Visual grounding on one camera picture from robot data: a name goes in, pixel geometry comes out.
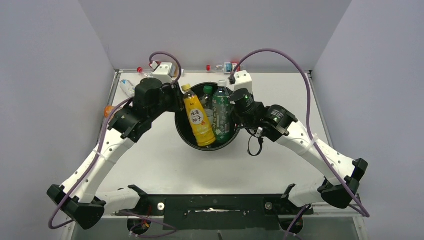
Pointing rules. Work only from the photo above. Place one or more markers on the clear bottle blue white label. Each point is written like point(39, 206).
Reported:
point(127, 87)

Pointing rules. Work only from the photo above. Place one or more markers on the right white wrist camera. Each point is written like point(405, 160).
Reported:
point(241, 80)

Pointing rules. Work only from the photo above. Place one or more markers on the clear bottle red blue label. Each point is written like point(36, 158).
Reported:
point(226, 68)

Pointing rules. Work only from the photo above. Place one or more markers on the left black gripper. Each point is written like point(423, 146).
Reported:
point(178, 96)

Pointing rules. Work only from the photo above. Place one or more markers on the orange drink bottle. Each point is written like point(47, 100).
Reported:
point(107, 111)

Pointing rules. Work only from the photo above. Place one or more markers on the dark green jasmine tea bottle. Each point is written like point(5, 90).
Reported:
point(221, 112)

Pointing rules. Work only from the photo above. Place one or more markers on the green label water bottle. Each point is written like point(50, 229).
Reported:
point(207, 103)

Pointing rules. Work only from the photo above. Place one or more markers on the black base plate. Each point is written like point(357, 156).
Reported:
point(217, 212)

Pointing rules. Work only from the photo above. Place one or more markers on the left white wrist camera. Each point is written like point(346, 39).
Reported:
point(163, 71)

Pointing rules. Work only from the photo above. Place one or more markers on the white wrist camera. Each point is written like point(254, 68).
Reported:
point(163, 71)
point(241, 80)

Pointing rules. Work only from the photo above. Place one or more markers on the yellow honey pomelo drink bottle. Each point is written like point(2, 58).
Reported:
point(200, 125)

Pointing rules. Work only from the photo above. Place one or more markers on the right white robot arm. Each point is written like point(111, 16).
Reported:
point(341, 174)

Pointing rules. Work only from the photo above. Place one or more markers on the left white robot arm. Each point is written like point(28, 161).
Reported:
point(78, 196)

